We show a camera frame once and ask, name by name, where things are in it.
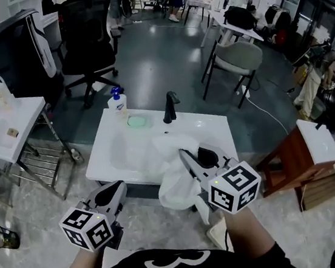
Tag wooden cabinet with white top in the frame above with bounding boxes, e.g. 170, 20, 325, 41
251, 114, 335, 198

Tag person's left forearm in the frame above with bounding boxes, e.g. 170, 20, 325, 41
67, 247, 108, 268

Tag white cloth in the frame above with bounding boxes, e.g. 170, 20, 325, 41
151, 129, 218, 231

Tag tall black faucet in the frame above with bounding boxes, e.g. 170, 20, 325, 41
159, 90, 184, 125

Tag green soap bar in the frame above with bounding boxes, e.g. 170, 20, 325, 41
127, 114, 151, 131

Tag grey padded chair black legs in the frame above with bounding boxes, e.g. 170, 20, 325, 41
196, 37, 270, 114

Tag black backpack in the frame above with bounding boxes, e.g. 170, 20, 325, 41
223, 2, 258, 33

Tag black wire mesh bin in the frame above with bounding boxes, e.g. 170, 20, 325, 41
0, 220, 21, 252

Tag wooden plank platform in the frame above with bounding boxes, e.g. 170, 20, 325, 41
295, 169, 335, 212

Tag small brown block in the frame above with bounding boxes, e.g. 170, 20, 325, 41
5, 127, 21, 140

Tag clear yellowish bottle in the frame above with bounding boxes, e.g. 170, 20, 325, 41
0, 80, 16, 112

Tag small clear bottle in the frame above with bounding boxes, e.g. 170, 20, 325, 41
70, 147, 84, 163

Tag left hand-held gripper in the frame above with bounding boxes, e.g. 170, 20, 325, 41
54, 179, 136, 257

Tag white plastic basket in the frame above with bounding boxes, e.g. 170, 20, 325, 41
205, 215, 234, 254

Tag black office chair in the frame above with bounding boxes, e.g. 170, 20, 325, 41
41, 0, 132, 112

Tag white table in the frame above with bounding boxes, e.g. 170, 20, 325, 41
197, 3, 265, 50

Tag white pump bottle blue cap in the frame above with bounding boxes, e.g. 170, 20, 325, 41
105, 86, 131, 124

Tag person's right forearm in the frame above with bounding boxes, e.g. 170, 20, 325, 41
223, 202, 277, 259

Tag white power cable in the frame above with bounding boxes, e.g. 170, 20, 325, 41
246, 90, 289, 138

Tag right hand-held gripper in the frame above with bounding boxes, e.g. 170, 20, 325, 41
177, 137, 266, 220

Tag pale yellow cable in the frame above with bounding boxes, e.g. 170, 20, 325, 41
296, 184, 311, 211

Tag large black round container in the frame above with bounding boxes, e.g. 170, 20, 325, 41
314, 83, 335, 135

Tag white washbasin on chrome stand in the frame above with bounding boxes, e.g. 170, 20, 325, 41
0, 90, 82, 210

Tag black cabinet with white trim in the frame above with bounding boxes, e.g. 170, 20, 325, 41
0, 6, 61, 103

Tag white washbasin on black stand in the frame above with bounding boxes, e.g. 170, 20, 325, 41
78, 92, 243, 208

